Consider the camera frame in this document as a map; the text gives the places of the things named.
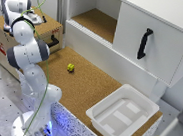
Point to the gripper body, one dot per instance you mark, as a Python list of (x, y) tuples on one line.
[(35, 17)]

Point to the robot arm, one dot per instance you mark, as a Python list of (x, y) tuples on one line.
[(29, 52)]

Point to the yellow block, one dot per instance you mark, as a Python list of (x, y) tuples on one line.
[(70, 67)]

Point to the white cabinet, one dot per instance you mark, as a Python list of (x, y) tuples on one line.
[(92, 53)]

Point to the white sliding door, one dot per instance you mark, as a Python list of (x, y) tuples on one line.
[(159, 47)]

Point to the white plastic box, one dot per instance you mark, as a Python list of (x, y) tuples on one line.
[(122, 115)]

